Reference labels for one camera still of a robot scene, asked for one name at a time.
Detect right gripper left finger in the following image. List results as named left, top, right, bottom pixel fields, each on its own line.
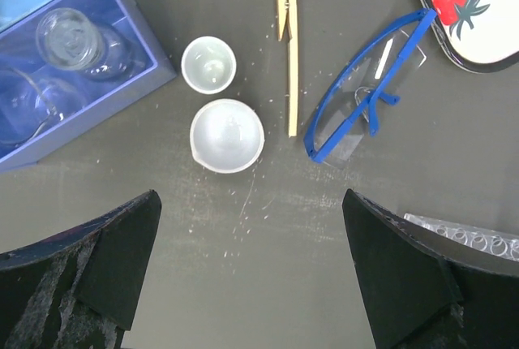
left=1, top=190, right=161, bottom=348

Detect clear acrylic test tube rack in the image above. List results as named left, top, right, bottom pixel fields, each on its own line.
left=404, top=213, right=518, bottom=262

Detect strawberry pattern tray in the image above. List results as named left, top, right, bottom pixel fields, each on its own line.
left=420, top=0, right=518, bottom=74

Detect wooden tongs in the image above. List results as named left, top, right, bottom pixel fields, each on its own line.
left=276, top=0, right=299, bottom=137

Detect clear glass dish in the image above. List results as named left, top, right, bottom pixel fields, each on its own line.
left=1, top=67, right=88, bottom=151

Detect purple drawer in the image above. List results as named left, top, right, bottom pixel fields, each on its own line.
left=1, top=0, right=176, bottom=172

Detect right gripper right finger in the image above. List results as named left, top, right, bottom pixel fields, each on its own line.
left=342, top=190, right=518, bottom=348

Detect small white crucible cup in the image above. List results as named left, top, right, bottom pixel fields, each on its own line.
left=181, top=36, right=237, bottom=95

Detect white evaporating dish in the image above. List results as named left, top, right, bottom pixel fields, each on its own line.
left=190, top=98, right=265, bottom=175

